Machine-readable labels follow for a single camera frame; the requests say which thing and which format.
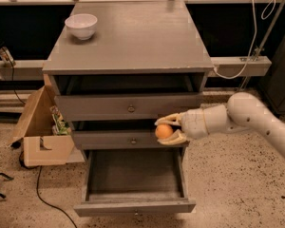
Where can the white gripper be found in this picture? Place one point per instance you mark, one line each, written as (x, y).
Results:
(194, 123)

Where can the orange fruit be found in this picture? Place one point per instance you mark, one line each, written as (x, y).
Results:
(163, 131)

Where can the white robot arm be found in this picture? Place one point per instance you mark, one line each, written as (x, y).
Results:
(243, 112)

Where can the grey bottom drawer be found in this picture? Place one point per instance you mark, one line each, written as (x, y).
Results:
(134, 181)

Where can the grey drawer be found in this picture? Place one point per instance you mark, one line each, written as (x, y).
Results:
(117, 134)
(124, 97)
(134, 181)

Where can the grey wooden drawer cabinet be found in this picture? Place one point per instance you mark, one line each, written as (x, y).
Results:
(133, 38)

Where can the grey middle drawer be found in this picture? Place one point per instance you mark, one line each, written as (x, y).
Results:
(117, 134)

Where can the grey top drawer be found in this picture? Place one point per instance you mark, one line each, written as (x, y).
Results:
(124, 97)

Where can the dark grey side cabinet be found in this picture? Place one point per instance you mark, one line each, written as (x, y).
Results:
(272, 85)

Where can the green snack packets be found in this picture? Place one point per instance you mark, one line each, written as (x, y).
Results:
(60, 127)

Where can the open cardboard box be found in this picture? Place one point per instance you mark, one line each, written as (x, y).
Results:
(34, 131)

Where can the white ceramic bowl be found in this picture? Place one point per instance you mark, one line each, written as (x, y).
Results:
(82, 26)

